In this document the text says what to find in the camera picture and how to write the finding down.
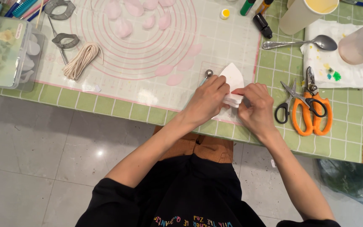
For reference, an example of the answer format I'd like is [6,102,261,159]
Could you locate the white silicone mat pink circles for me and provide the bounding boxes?
[35,0,263,126]

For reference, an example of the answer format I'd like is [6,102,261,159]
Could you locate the teal ribbed tool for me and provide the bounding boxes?
[12,0,39,18]

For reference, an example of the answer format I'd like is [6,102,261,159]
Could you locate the amber bottle black cap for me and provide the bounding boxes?
[255,0,274,15]

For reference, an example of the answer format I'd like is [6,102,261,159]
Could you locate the orange handled shears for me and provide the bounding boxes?
[291,66,333,137]

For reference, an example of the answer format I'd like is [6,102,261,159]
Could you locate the green checkered tablecloth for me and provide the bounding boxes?
[0,0,363,163]

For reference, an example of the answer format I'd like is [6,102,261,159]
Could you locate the small metal cookie cutter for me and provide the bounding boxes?
[52,33,80,50]

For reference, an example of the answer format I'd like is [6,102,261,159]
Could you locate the small clear plastic piece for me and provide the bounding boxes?
[81,83,102,93]

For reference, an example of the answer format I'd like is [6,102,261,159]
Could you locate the pink stick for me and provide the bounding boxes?
[20,0,49,20]

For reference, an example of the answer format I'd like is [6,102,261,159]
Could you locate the translucent plastic cup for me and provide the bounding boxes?
[338,16,363,66]

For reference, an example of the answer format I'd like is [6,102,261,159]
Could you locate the black dropper bottle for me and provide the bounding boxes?
[252,13,273,40]

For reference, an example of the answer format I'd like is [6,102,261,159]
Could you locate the person's brown corduroy trousers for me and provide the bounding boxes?
[153,125,234,164]

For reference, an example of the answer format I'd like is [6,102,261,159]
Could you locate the group of thick pink petals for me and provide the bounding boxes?
[104,0,176,39]

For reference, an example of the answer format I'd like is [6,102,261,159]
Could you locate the clear box with floral lid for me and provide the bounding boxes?
[0,14,45,92]

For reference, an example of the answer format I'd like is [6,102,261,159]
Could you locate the large metal cookie cutter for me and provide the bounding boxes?
[44,0,76,21]

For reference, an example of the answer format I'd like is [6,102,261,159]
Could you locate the person's right hand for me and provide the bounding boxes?
[232,83,278,139]

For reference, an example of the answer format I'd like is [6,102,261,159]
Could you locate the clear plastic bag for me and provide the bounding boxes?
[315,158,363,207]

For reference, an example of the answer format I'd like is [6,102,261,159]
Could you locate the thin wooden stick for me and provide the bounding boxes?
[35,0,45,29]

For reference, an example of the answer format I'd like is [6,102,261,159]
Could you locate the person's black shirt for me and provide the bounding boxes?
[75,153,342,227]

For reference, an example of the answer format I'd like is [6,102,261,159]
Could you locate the metal spoon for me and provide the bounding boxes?
[262,34,338,52]

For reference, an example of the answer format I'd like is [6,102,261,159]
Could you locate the beige cord coil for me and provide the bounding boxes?
[63,42,104,81]

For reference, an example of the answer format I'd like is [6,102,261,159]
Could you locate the flat pink clay petal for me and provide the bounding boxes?
[186,44,203,58]
[155,65,174,77]
[166,74,184,86]

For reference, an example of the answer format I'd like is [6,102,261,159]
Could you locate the person's left hand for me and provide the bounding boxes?
[183,75,231,128]

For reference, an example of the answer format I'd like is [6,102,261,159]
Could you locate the tall white paper cup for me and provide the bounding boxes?
[279,0,340,36]

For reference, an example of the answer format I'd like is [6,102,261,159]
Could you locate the green bottle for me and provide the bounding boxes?
[240,0,257,16]

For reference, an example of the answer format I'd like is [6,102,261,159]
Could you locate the white plastic pieces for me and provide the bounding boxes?
[20,33,42,84]

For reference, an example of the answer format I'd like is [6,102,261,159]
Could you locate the thin metal tweezers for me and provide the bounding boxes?
[47,15,69,66]

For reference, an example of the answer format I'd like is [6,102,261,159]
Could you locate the stained white paper towel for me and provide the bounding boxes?
[300,19,363,89]

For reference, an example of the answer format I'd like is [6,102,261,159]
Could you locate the small black handled scissors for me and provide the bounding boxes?
[274,78,328,124]

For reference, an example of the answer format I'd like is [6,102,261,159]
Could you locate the white paper sheet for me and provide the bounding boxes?
[218,62,245,108]

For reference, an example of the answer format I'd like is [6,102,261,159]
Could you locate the metal ball modelling tool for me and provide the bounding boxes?
[199,69,214,87]

